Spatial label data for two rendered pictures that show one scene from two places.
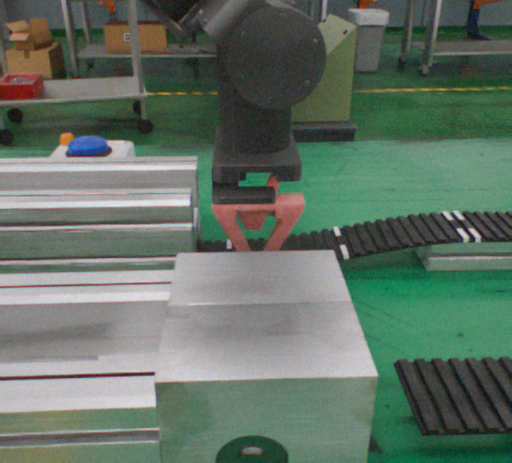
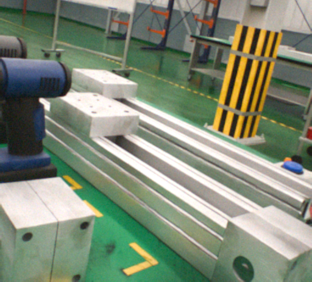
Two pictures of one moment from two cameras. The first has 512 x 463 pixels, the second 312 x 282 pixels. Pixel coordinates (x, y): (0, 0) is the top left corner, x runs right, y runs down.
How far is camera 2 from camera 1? 34 cm
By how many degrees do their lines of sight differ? 46
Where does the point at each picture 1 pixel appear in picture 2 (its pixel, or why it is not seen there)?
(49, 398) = (203, 209)
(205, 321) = (257, 220)
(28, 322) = (214, 198)
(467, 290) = not seen: outside the picture
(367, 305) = not seen: outside the picture
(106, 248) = (262, 203)
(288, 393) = (261, 248)
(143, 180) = (298, 187)
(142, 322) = not seen: hidden behind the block
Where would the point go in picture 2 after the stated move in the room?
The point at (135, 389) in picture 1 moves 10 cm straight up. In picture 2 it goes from (223, 221) to (242, 149)
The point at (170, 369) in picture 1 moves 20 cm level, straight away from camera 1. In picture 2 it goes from (234, 220) to (293, 186)
